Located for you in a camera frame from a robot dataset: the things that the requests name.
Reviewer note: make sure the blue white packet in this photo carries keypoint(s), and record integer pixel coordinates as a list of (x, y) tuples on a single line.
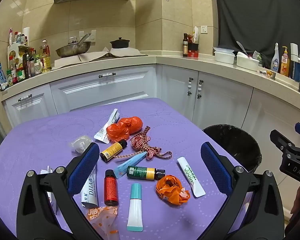
[(0, 76)]

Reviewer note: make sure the group of condiment bottles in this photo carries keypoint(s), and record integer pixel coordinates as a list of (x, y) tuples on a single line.
[(27, 65)]

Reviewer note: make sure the white spray bottle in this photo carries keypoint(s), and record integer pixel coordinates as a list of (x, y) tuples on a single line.
[(275, 62)]

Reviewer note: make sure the white tube dark blue print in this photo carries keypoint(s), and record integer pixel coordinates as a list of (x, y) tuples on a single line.
[(90, 192)]

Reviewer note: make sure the white wall switch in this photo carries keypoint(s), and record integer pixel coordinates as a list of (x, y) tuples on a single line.
[(93, 35), (82, 33)]

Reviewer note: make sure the yellow cooking oil bottle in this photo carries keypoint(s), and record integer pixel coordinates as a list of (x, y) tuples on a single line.
[(46, 57)]

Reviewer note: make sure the white paper towel roll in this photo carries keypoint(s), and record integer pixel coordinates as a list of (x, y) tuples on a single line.
[(26, 35)]

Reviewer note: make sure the dark olive oil bottle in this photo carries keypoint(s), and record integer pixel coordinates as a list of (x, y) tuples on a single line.
[(185, 46)]

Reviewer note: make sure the purple tablecloth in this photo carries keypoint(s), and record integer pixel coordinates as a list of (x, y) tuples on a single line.
[(52, 135)]

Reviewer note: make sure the red checkered ribbon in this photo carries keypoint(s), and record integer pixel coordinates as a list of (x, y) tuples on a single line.
[(140, 141)]

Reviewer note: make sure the red box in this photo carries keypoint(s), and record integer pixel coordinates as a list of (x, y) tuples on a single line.
[(193, 53)]

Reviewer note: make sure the black lidded pot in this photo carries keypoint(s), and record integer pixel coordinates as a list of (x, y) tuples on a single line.
[(119, 43)]

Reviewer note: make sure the white packet black print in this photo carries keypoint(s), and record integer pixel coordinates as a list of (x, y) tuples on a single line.
[(51, 200)]

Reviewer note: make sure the clear plastic wrap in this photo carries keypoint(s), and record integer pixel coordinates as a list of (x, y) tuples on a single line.
[(81, 143)]

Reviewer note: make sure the white wall socket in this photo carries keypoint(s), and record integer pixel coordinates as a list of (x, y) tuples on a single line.
[(204, 29)]

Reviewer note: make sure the white squeezed tube blue print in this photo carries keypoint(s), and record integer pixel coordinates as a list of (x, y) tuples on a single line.
[(107, 128)]

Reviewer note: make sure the orange printed clear wrapper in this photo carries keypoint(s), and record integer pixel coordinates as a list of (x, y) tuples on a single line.
[(103, 217)]

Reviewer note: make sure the white spice rack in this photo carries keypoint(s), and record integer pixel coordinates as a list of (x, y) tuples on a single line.
[(15, 52)]

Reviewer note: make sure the white rice spoon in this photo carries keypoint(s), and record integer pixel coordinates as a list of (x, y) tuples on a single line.
[(241, 46)]

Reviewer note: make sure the black trash bin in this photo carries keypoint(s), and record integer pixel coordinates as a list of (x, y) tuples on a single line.
[(235, 142)]

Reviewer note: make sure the black curtain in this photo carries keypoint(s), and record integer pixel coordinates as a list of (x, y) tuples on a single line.
[(260, 12)]

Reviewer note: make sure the brown bottle red label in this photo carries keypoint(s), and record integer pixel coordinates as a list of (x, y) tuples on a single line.
[(111, 188)]

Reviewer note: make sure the beige stone countertop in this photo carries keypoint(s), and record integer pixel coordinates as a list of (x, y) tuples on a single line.
[(165, 60)]

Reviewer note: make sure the red-orange plastic bag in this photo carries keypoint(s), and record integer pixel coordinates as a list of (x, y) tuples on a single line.
[(125, 128)]

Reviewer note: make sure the clear plastic container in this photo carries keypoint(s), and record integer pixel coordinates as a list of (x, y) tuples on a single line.
[(223, 55)]

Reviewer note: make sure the beige stove cover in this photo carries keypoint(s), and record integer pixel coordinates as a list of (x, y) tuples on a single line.
[(95, 56)]

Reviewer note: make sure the steel wok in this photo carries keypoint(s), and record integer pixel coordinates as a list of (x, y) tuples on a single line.
[(72, 50)]

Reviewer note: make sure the small orange fruit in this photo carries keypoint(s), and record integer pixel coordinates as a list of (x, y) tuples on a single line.
[(269, 73)]

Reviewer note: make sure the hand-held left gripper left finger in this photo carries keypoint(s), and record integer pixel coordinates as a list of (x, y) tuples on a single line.
[(85, 165)]

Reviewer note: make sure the brown bottle yellow label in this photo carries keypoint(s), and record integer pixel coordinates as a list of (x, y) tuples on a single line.
[(112, 151)]

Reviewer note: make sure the teal white tube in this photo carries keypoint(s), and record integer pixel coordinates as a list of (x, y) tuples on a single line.
[(135, 210)]

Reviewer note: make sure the red snack packet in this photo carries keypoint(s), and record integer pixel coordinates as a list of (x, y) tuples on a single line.
[(190, 39)]

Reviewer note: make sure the green packet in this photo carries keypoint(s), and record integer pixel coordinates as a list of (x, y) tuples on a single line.
[(257, 55)]

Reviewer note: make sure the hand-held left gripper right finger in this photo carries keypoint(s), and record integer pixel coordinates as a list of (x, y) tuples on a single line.
[(215, 167)]

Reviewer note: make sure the black box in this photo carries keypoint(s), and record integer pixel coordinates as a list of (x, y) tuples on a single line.
[(194, 46)]

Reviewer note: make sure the white faucet water filter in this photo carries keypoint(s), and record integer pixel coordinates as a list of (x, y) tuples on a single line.
[(295, 52)]

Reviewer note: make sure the light blue tube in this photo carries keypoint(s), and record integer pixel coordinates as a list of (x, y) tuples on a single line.
[(128, 166)]

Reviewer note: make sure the tall white packet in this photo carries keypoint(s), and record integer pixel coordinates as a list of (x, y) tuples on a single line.
[(196, 35)]

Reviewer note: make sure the orange dish soap bottle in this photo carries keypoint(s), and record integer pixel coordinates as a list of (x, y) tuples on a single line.
[(285, 63)]

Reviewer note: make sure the white plastic container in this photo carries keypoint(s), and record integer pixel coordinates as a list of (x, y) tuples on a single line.
[(247, 62)]

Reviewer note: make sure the blue bottle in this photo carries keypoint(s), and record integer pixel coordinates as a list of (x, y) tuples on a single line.
[(297, 71)]

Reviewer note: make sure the dark bottle green label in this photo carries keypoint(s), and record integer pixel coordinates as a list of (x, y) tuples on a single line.
[(142, 173)]

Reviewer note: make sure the white kitchen cabinets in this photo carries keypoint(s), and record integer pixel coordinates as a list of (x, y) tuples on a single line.
[(130, 82)]

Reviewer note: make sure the white tube green print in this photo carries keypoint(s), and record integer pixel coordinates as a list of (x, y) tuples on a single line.
[(191, 177)]

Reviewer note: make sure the orange printed bag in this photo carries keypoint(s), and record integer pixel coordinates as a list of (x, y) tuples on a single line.
[(171, 190)]

